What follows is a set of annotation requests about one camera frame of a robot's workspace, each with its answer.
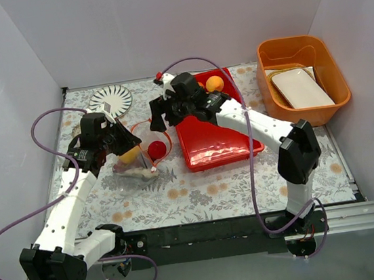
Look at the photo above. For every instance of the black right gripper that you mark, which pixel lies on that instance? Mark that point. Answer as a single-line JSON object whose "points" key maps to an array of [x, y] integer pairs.
{"points": [[164, 106]]}

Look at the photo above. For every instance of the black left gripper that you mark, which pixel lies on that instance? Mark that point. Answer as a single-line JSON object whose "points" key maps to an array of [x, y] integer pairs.
{"points": [[118, 137]]}

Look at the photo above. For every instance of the clear zip top bag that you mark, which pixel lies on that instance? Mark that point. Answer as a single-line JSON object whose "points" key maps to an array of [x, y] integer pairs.
{"points": [[129, 186]]}

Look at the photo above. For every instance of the red fruit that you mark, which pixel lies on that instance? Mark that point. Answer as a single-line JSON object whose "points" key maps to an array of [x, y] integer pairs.
{"points": [[157, 150]]}

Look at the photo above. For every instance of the grey plastic fish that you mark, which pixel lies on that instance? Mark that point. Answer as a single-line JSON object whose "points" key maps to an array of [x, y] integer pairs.
{"points": [[144, 174]]}

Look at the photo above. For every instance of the orange peach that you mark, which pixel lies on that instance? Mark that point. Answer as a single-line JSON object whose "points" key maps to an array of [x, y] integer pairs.
{"points": [[214, 83]]}

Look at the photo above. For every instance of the red grape bunch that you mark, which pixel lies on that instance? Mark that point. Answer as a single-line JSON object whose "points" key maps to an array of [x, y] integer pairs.
{"points": [[119, 167]]}

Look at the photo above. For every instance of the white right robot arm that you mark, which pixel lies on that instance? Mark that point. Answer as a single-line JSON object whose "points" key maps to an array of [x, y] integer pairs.
{"points": [[295, 143]]}

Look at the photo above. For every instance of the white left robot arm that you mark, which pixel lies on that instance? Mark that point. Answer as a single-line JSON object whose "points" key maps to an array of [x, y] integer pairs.
{"points": [[60, 223]]}

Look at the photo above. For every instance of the striped round plate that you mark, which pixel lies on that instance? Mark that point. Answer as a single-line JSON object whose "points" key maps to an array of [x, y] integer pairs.
{"points": [[117, 96]]}

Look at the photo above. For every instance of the woven round coaster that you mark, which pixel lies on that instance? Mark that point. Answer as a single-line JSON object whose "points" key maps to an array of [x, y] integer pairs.
{"points": [[76, 131]]}

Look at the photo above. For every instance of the red plastic tray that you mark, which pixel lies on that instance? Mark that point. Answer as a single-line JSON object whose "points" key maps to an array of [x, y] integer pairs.
{"points": [[205, 145]]}

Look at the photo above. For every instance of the floral patterned table mat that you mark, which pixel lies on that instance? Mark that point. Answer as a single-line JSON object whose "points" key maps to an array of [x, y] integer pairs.
{"points": [[179, 195]]}

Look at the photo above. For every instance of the orange plastic basin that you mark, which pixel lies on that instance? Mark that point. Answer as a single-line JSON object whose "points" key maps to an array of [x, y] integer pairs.
{"points": [[301, 51]]}

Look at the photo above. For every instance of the white rectangular plate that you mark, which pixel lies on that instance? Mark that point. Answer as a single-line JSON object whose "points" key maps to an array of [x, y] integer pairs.
{"points": [[319, 97]]}

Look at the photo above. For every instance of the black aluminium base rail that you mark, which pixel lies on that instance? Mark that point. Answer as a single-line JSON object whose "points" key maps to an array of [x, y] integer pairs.
{"points": [[236, 236]]}

